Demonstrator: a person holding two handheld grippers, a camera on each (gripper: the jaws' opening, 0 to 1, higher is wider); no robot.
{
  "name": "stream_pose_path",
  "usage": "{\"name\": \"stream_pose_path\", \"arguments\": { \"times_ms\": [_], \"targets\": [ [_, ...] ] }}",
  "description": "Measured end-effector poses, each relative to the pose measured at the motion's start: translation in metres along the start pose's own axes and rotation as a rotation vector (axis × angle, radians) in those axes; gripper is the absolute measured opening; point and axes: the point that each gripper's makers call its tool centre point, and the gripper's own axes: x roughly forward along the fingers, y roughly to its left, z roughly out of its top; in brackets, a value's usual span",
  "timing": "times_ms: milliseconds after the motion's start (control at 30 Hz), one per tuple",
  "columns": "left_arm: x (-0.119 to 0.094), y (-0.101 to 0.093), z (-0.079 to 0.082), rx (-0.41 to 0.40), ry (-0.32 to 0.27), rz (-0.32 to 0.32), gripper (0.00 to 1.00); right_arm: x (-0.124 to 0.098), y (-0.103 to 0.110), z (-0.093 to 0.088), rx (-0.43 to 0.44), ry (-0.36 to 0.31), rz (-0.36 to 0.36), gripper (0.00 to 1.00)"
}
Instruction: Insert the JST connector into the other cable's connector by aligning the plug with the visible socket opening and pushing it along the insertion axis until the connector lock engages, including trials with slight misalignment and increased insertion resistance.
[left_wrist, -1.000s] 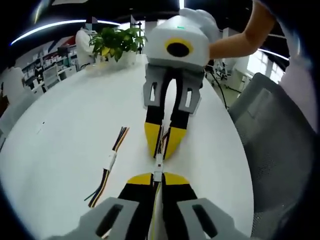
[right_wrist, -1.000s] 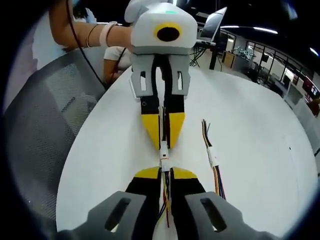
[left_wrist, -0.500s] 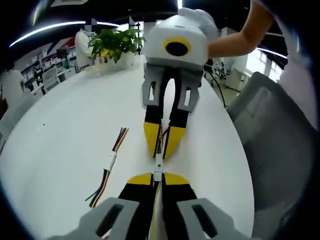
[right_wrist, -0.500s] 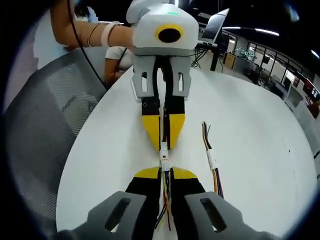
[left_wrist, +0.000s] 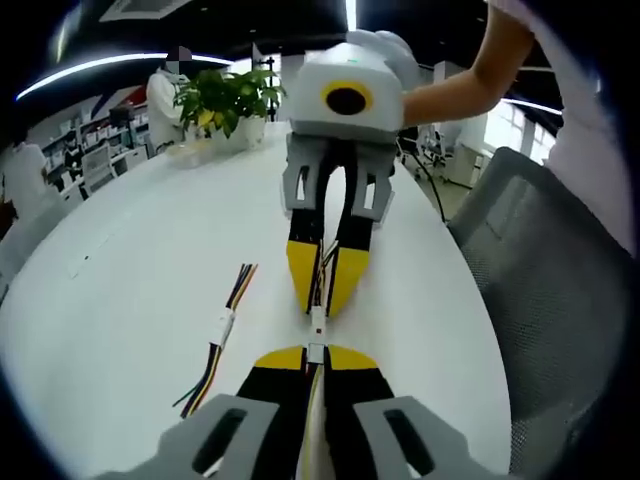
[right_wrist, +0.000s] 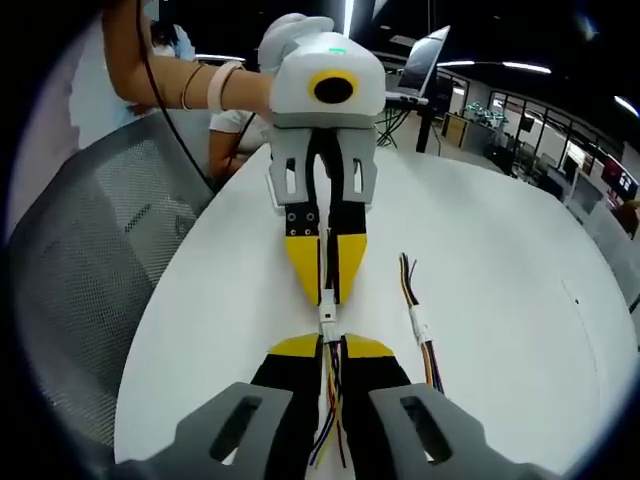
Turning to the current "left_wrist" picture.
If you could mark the green potted plant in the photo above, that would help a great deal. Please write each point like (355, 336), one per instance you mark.
(225, 97)

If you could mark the long curved ceiling light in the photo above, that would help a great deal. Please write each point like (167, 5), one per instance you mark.
(100, 65)

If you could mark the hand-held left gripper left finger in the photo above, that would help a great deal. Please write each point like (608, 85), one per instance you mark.
(270, 380)

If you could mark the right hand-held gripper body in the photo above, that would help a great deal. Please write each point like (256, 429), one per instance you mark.
(310, 95)

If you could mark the white plant pot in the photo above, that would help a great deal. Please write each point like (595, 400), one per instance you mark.
(247, 132)

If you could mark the ceiling air vent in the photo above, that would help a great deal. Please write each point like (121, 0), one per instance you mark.
(145, 7)

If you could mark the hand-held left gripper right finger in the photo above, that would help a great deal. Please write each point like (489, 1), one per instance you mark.
(355, 380)

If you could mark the person's own body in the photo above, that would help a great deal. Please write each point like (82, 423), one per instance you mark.
(590, 100)

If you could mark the clear tray with yellow items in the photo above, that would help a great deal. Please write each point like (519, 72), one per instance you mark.
(187, 150)

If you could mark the shelf with white storage boxes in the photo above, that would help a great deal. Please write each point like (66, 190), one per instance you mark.
(100, 130)

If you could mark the white office chair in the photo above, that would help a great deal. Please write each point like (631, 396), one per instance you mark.
(97, 167)

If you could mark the short ceiling light strip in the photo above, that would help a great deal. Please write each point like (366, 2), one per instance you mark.
(350, 15)

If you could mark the grey mesh chair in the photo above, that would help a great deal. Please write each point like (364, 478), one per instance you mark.
(550, 300)

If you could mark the red-marked white JST connector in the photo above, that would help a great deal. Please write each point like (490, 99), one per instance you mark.
(318, 322)
(223, 336)

